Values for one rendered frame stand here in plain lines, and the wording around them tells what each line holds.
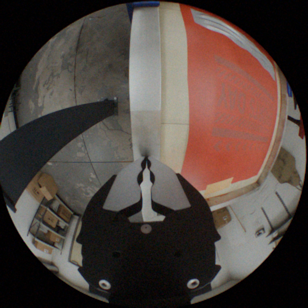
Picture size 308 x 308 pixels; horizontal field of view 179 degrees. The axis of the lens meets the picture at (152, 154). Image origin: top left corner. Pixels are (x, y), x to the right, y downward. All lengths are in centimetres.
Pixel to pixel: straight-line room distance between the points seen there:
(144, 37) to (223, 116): 19
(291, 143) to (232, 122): 210
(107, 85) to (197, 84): 114
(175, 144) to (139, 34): 19
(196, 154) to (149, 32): 22
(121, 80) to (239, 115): 113
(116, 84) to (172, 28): 106
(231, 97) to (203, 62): 8
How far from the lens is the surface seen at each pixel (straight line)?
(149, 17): 19
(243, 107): 26
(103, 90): 127
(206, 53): 22
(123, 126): 123
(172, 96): 16
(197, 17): 29
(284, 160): 225
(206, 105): 19
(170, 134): 17
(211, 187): 31
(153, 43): 15
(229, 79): 23
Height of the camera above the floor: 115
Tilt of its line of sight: 58 degrees down
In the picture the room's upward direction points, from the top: 175 degrees clockwise
